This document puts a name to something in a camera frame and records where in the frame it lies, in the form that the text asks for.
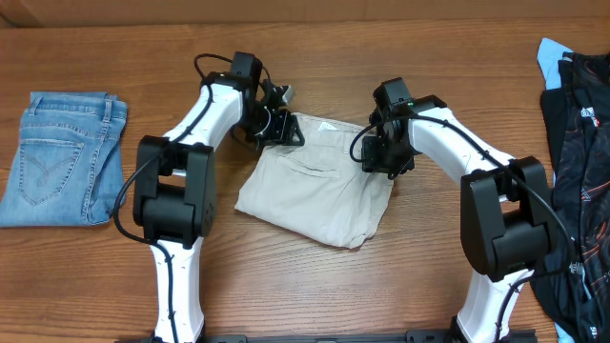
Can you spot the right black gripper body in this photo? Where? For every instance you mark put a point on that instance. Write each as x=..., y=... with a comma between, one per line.
x=390, y=156

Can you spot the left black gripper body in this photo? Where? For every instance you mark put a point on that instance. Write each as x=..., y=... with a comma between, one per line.
x=267, y=126

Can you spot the beige cotton shorts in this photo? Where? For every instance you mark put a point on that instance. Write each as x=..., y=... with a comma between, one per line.
x=317, y=190

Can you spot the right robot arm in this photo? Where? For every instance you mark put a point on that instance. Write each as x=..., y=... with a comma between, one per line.
x=506, y=224

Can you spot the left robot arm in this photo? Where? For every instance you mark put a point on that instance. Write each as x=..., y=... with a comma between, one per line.
x=174, y=188

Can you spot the black patterned garment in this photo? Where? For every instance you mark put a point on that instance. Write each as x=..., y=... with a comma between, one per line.
x=576, y=116

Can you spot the light blue garment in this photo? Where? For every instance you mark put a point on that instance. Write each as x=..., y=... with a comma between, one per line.
x=549, y=54

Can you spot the folded blue jeans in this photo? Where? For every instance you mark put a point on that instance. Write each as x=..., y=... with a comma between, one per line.
x=67, y=170

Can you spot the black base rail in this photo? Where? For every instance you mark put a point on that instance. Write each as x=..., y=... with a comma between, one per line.
x=329, y=338

